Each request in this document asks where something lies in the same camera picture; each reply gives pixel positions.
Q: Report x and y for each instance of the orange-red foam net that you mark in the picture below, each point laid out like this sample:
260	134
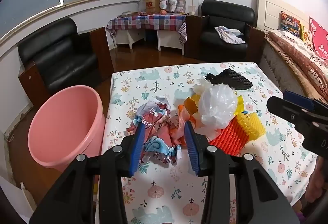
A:
228	139

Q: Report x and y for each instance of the crumpled light cloth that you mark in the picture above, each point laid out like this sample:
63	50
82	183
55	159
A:
230	34

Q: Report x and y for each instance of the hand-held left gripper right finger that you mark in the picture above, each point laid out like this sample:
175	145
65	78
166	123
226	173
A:
192	152

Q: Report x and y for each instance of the plastic cup with straw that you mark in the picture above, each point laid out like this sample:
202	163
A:
191	10

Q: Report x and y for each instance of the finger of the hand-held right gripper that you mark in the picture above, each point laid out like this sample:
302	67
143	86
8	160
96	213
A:
279	106
298	100

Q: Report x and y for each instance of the yellow pillow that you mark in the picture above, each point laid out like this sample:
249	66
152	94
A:
306	36

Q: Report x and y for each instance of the bed with white headboard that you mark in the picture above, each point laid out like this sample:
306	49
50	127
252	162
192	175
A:
271	9

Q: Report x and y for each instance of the colourful printed wrapper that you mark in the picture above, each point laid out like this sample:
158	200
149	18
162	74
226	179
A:
161	134

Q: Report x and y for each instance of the translucent reddish plastic bag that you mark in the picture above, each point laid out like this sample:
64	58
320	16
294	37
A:
182	114

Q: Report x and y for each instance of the person's right hand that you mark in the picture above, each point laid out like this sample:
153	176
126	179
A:
317	180

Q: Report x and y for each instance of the colourful printed pillow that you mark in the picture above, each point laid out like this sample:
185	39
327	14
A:
289	24

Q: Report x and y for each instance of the floral bear print tablecloth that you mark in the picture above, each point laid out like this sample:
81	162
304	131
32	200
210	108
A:
164	78

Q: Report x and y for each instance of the brown dotted quilt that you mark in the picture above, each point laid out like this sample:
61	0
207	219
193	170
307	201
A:
299	60

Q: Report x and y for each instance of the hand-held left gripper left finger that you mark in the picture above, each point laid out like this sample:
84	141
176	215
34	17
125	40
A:
137	152

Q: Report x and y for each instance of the brown paper bag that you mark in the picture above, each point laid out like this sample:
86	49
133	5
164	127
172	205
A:
152	4

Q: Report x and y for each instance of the white side table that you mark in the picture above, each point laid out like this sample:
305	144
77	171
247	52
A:
169	39

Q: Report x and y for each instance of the yellow foam net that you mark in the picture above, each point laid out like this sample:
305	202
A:
252	125

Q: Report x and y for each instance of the clear plastic bag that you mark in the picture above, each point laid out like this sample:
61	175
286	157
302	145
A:
202	85

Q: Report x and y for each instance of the white cardboard sheet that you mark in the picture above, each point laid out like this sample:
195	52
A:
12	203

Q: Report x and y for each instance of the pink cushion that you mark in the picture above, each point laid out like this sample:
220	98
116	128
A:
320	37

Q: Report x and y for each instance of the pink plastic bucket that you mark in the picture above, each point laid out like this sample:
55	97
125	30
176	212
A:
64	121

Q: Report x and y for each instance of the black foam net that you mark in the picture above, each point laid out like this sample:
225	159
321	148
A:
230	78

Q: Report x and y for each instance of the checked tablecloth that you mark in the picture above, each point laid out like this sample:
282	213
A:
148	21

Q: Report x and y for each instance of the black leather armchair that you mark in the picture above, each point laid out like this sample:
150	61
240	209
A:
225	14
59	55

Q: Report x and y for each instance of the orange fruit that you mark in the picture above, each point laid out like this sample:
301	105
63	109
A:
163	12

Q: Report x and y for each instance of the white plastic bag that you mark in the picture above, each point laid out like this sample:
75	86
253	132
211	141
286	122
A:
217	103

